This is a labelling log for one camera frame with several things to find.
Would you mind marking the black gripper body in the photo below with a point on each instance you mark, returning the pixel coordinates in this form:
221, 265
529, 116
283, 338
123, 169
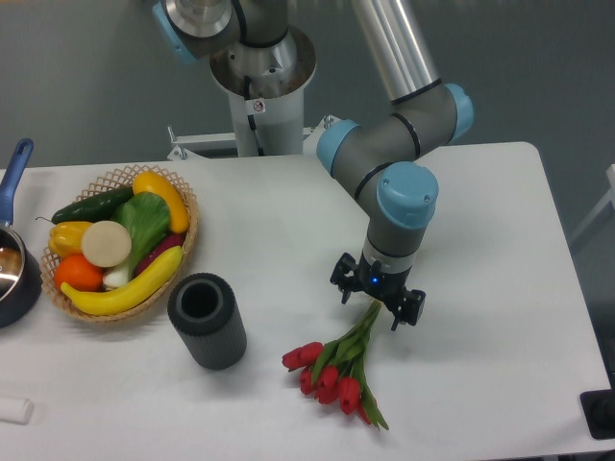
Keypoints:
389, 288

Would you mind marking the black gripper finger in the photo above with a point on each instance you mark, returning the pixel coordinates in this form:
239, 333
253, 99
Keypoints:
344, 276
407, 307

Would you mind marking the red tulip bouquet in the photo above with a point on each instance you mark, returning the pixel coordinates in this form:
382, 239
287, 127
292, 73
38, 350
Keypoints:
335, 372

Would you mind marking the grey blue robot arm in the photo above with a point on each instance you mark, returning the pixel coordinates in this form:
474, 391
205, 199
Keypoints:
377, 167

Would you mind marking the dark grey ribbed vase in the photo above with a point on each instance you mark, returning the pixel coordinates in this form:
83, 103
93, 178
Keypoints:
203, 310

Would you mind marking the purple eggplant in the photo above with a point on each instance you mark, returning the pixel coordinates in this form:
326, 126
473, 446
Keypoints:
169, 241

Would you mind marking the green leafy bok choy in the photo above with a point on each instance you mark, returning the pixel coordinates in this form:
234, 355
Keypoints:
146, 217

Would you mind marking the black device at edge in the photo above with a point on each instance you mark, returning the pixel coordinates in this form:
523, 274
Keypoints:
598, 410

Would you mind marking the yellow squash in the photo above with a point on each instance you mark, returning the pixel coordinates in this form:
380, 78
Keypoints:
150, 181

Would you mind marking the white furniture piece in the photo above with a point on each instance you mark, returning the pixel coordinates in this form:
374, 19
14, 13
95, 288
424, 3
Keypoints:
596, 218

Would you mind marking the beige round disc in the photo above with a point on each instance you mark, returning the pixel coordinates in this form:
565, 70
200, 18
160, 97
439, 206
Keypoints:
106, 244

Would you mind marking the green cucumber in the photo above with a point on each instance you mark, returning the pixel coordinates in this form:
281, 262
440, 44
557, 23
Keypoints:
94, 208

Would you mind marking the yellow banana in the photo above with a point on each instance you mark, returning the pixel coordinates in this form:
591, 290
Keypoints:
133, 293

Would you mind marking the orange fruit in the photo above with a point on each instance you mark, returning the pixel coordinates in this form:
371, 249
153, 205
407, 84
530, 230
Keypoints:
79, 273

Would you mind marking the yellow bell pepper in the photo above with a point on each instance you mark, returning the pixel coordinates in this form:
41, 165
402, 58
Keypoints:
65, 238

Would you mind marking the white cylinder object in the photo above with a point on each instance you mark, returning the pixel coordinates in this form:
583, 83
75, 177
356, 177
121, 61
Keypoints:
15, 410

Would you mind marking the white metal base frame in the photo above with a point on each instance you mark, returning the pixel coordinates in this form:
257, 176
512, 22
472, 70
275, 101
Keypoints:
223, 145

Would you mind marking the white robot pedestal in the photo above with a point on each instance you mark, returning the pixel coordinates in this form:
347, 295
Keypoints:
265, 89

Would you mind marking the blue handled saucepan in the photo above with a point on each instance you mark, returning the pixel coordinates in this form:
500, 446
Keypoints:
20, 273

